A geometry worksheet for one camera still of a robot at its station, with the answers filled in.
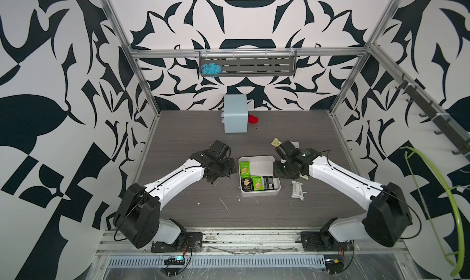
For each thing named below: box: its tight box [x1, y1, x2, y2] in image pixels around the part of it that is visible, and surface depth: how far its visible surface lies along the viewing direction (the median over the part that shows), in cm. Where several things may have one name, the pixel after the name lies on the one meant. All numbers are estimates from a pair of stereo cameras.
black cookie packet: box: [241, 177, 254, 192], surface depth 89 cm
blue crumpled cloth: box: [200, 62, 223, 78], surface depth 93 cm
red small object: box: [247, 114, 259, 125], surface depth 117 cm
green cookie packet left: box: [239, 160, 251, 179], surface depth 94 cm
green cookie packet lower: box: [250, 175, 264, 192], surface depth 89 cm
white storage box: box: [238, 155, 282, 197], surface depth 91 cm
